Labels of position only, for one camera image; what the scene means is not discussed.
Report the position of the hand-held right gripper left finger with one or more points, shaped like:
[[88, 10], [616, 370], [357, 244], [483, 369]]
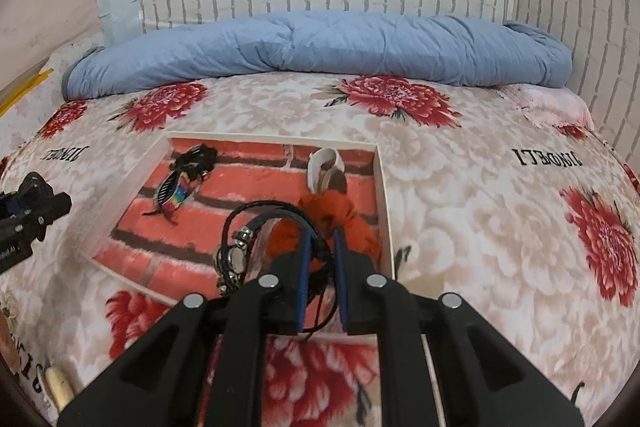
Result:
[[301, 267]]

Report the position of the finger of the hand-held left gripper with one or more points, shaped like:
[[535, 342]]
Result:
[[27, 192], [50, 209]]

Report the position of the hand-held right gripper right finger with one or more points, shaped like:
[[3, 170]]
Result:
[[341, 277]]

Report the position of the orange fabric scrunchie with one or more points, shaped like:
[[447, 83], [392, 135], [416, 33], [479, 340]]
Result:
[[325, 209]]

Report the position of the white tray with brick liner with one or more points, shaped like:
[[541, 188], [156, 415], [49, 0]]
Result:
[[225, 187]]

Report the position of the yellow cloth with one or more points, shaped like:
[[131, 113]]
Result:
[[30, 84]]

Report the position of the cream plush hair accessory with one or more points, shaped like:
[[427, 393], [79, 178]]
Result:
[[59, 387]]

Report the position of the rolled blue duvet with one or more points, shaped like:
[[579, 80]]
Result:
[[300, 42]]

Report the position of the pink pillow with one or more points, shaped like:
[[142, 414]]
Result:
[[555, 107]]

